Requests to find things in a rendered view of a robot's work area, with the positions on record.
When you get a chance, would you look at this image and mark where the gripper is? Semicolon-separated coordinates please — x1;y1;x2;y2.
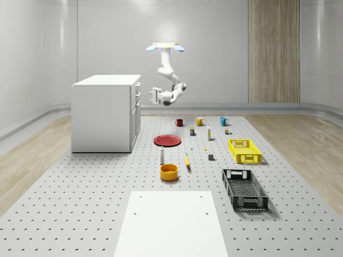
148;87;162;105

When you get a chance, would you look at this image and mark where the red plate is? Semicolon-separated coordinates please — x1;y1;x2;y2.
153;134;182;147

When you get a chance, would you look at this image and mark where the drone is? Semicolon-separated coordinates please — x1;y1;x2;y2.
146;42;185;52

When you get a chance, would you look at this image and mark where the white cabinet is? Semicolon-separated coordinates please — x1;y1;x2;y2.
71;74;142;154

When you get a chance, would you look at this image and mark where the yellow bowl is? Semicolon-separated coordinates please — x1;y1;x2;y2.
160;163;179;182

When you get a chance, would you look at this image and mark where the yellow basket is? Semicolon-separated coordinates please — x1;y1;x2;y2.
228;139;263;164

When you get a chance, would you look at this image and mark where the white board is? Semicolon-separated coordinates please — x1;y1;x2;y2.
113;191;229;257

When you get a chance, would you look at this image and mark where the dark grey basket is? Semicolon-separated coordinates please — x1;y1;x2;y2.
221;169;269;212

